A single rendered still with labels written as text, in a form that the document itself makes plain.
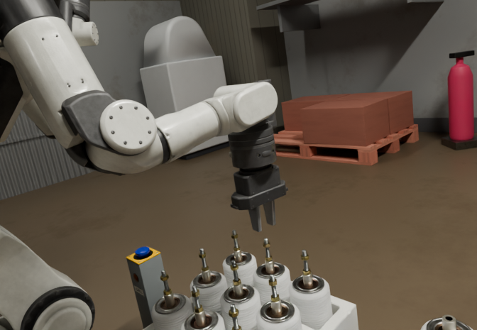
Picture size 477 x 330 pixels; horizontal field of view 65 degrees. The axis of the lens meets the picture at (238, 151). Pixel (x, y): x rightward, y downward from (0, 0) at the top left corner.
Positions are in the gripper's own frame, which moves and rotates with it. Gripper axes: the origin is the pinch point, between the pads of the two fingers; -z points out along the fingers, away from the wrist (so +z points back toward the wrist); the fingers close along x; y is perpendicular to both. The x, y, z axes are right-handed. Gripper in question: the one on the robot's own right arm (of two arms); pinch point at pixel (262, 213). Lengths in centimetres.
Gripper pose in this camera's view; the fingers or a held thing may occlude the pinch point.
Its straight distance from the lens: 77.6
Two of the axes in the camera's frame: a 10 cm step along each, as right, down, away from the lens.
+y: -5.7, -0.9, 8.2
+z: -1.5, -9.6, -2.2
